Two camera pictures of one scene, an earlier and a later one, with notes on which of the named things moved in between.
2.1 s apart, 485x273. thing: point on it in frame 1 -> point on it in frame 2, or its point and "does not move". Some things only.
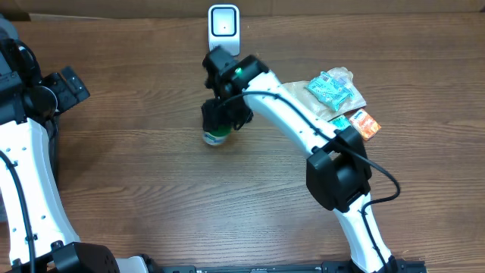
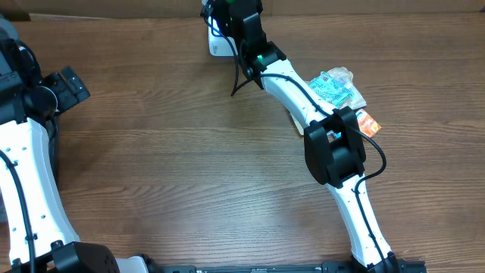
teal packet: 331,91 does not move
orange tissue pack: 365,123 does not move
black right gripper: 218,116 -> 227,32
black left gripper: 70,86 does not move
